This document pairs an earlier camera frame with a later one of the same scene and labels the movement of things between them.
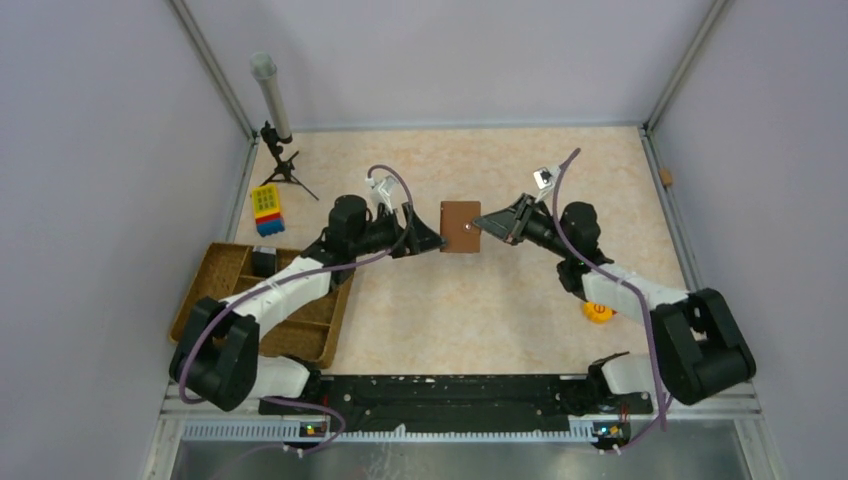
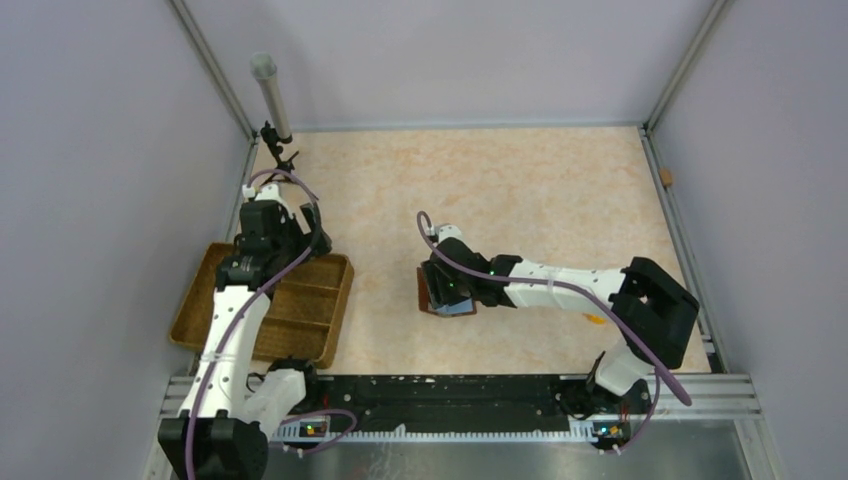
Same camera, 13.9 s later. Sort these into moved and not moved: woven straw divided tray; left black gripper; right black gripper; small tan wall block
Moved: right black gripper; left black gripper
Not moved: woven straw divided tray; small tan wall block
